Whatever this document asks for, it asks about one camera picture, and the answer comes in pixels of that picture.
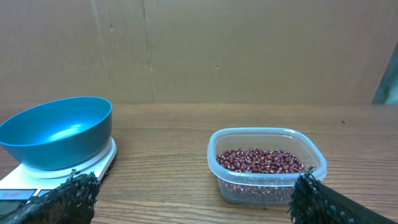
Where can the clear plastic container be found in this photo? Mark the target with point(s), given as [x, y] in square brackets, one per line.
[262, 189]

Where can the red adzuki beans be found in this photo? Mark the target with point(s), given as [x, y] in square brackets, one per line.
[260, 161]

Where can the blue bowl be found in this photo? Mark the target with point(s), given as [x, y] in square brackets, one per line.
[58, 134]

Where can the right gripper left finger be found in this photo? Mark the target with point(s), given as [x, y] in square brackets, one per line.
[73, 202]

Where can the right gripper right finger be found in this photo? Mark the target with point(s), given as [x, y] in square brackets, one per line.
[313, 202]

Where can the white digital kitchen scale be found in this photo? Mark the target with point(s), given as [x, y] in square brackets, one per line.
[25, 182]

